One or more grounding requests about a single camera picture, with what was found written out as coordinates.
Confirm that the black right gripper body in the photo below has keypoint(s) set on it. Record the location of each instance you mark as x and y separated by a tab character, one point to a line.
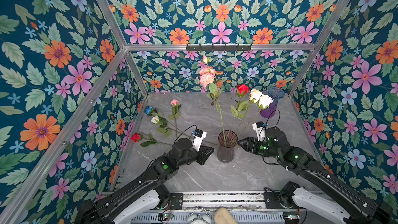
250	145

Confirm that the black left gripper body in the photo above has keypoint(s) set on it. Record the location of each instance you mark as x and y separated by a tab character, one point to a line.
199	156

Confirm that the smoky brown ribbed glass vase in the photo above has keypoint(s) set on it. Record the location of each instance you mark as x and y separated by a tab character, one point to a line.
226	146

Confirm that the white rose stem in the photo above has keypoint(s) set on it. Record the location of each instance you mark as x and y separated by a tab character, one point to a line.
257	100
165	127

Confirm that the cream rose stem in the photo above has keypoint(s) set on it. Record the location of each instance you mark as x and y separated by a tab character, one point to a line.
246	101

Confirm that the red rose stem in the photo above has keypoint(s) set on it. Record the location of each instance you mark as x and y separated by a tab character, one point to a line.
146	140
242	88

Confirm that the pink peony flower stem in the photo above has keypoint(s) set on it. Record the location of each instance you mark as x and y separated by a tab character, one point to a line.
208	81

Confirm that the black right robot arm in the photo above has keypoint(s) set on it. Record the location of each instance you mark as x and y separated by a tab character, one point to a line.
346	206

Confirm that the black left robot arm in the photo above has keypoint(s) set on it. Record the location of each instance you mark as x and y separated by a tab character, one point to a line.
146	192

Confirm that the purple ribbed glass vase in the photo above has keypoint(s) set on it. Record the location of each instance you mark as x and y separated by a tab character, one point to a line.
275	94

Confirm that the small pink rose stem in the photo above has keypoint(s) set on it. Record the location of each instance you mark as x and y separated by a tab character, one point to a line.
175	114

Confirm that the silver twin bell alarm clock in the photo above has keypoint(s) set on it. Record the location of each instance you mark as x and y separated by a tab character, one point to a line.
199	216

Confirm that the beige sponge block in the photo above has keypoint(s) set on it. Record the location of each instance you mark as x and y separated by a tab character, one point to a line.
223	216

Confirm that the blue rose stem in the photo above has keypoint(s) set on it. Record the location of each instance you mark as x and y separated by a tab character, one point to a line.
150	111

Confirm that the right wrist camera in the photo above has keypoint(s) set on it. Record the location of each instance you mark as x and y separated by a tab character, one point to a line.
260	129

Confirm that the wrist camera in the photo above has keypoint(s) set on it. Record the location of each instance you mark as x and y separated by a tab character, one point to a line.
199	136
260	129

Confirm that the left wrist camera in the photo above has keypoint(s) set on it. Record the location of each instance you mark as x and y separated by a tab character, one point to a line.
199	136

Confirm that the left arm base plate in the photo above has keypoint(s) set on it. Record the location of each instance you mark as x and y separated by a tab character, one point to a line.
173	201

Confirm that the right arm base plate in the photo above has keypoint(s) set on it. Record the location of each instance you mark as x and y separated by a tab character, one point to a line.
273	199

